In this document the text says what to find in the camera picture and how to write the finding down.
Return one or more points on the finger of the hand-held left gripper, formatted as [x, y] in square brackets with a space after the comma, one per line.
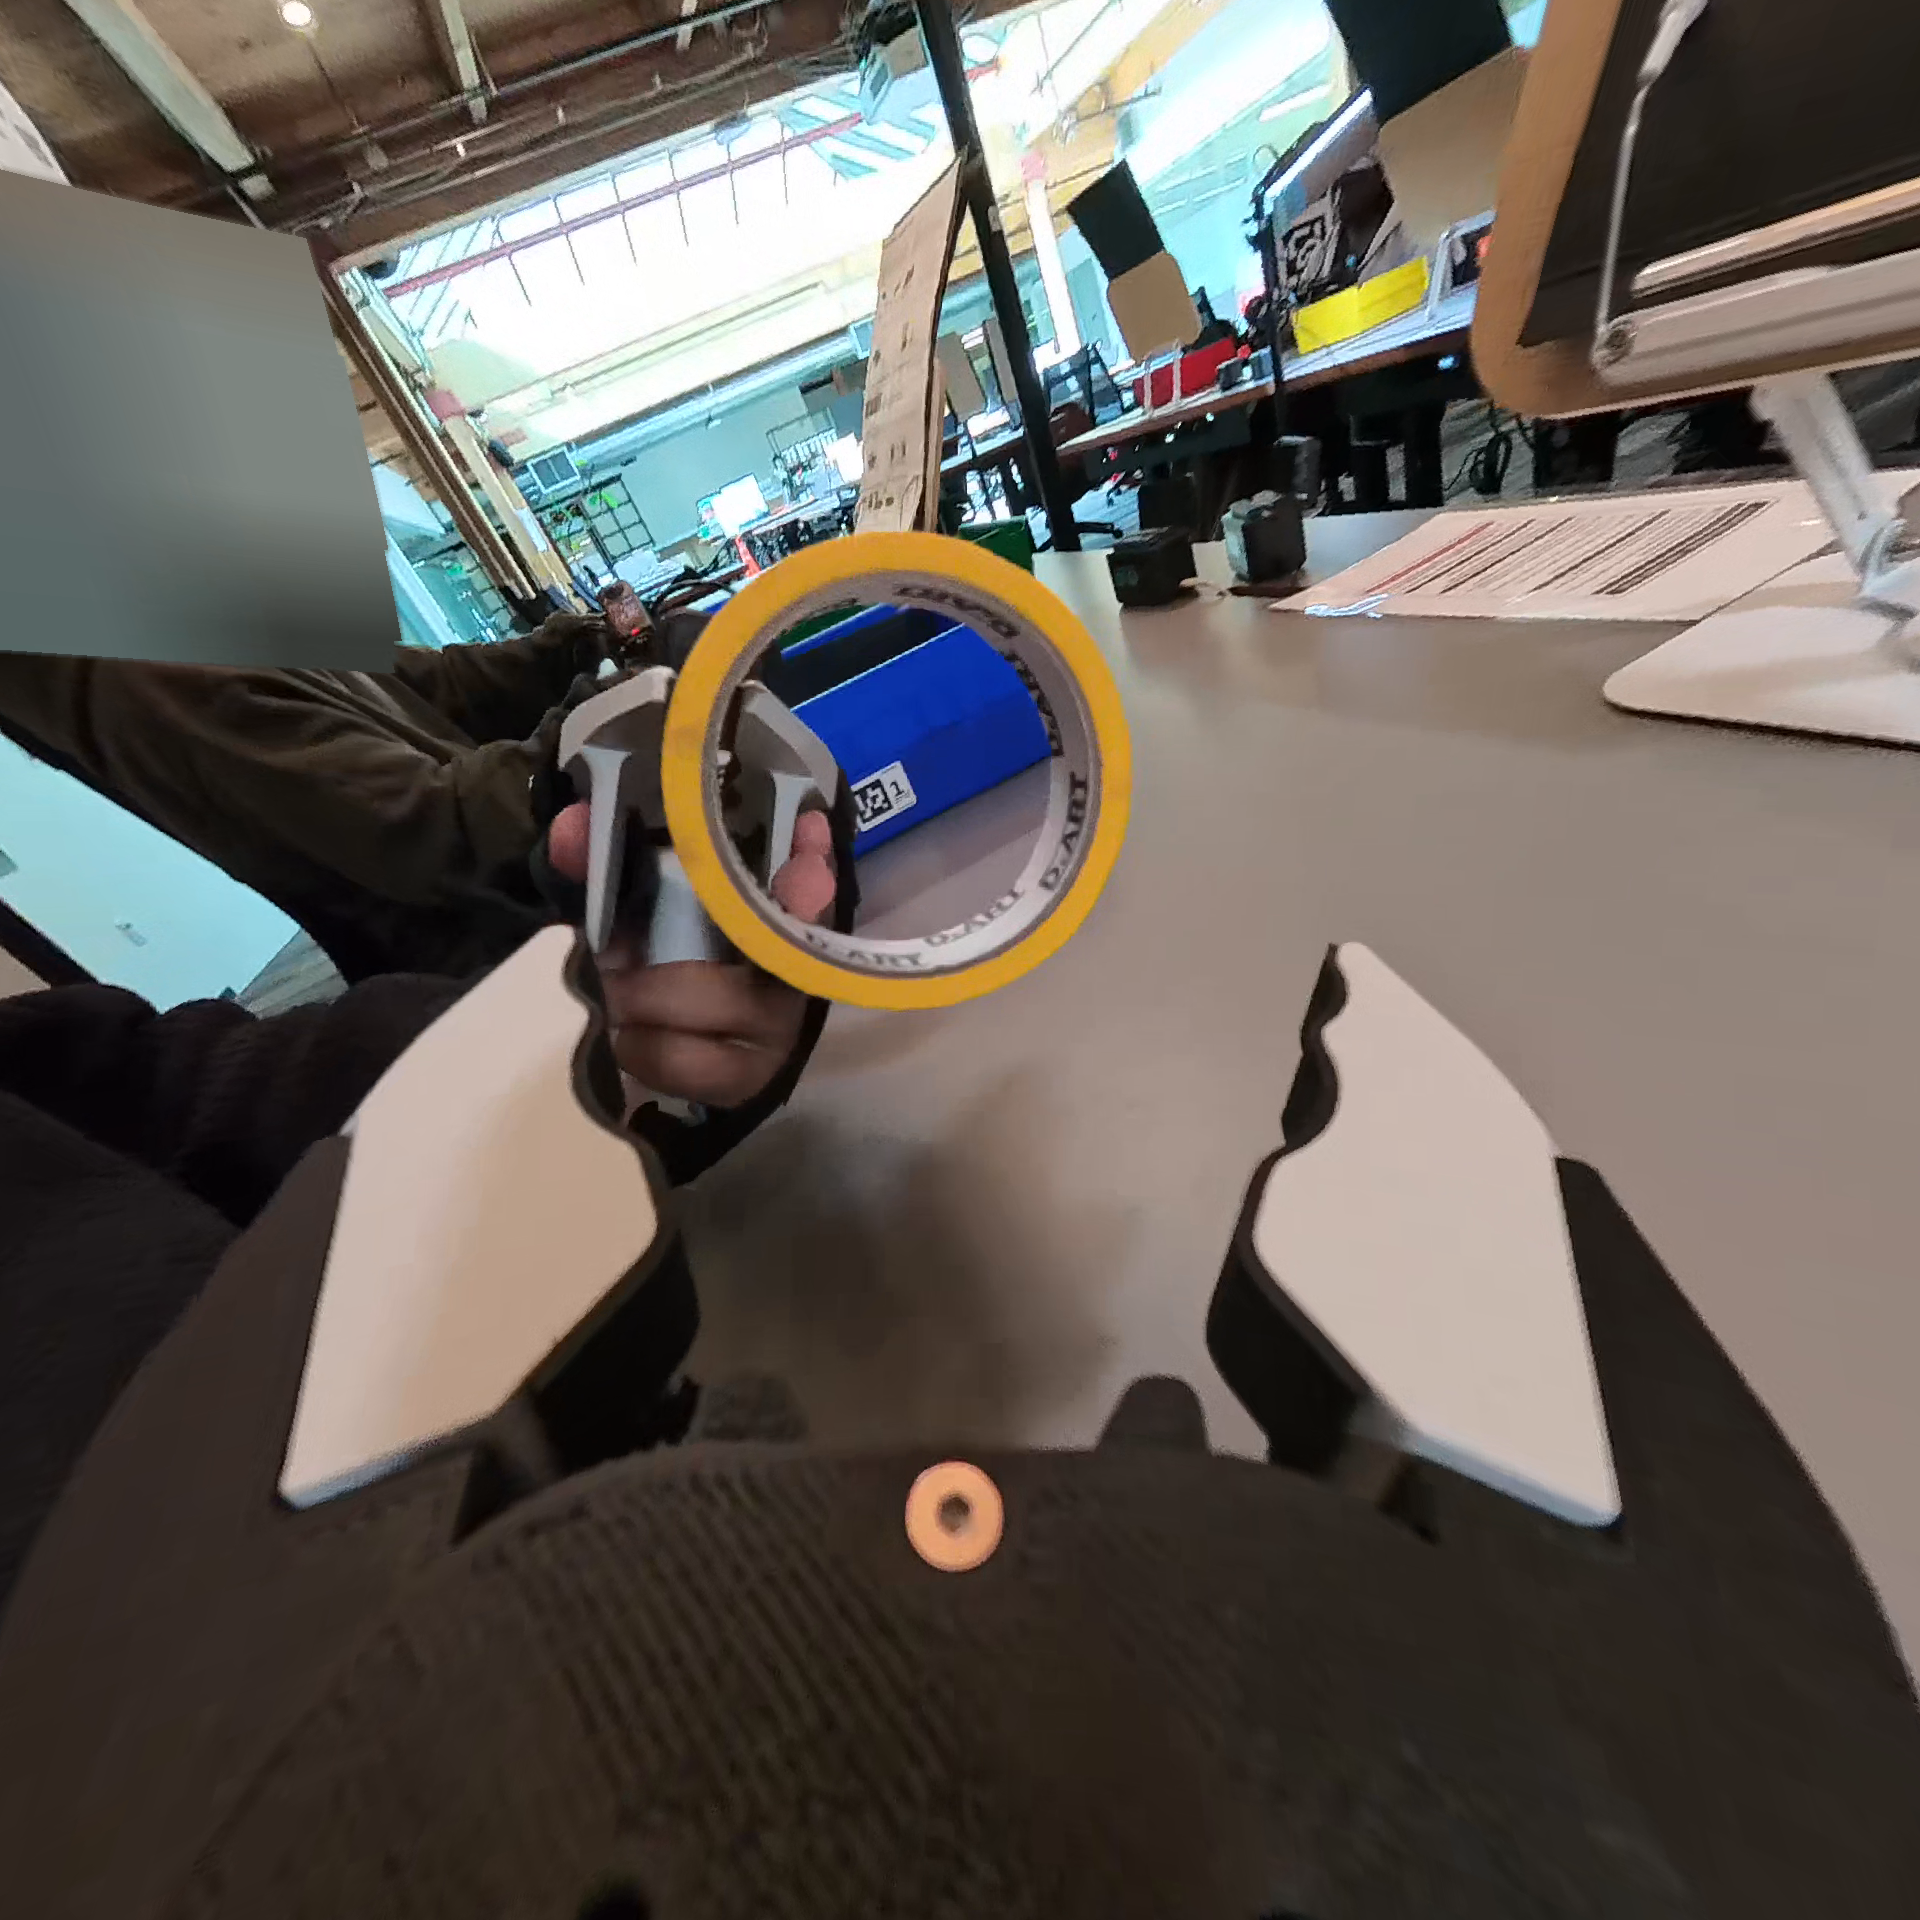
[789, 781]
[609, 781]

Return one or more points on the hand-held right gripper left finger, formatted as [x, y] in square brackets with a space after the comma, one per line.
[465, 1231]

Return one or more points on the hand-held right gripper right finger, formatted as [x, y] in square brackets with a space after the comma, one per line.
[1441, 1245]

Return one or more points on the blue storage bin with tag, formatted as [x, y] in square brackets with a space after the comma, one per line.
[931, 720]

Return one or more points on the yellow masking tape roll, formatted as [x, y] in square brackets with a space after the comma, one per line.
[885, 973]

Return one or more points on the person's left forearm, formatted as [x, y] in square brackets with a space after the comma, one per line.
[224, 1065]

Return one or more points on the person's left hand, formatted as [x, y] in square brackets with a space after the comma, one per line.
[698, 1021]

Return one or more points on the green storage bin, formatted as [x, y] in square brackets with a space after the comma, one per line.
[999, 542]

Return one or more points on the black battery charger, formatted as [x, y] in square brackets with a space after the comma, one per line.
[1153, 566]
[1268, 537]

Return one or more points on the cardboard sign board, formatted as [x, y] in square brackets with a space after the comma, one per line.
[909, 361]

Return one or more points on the black pole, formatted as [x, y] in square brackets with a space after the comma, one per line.
[999, 271]

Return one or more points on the red storage bin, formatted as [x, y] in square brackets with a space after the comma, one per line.
[1185, 375]

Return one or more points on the long wooden workbench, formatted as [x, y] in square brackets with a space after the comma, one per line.
[1275, 382]

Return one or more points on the black and cardboard panel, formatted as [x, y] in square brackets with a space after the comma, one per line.
[1140, 255]
[1424, 74]

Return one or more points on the white tablet stand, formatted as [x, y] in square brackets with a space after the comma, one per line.
[1770, 660]

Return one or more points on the printed paper sheet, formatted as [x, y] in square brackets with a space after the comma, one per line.
[1575, 549]

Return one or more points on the yellow storage bin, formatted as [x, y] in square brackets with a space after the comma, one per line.
[1358, 308]

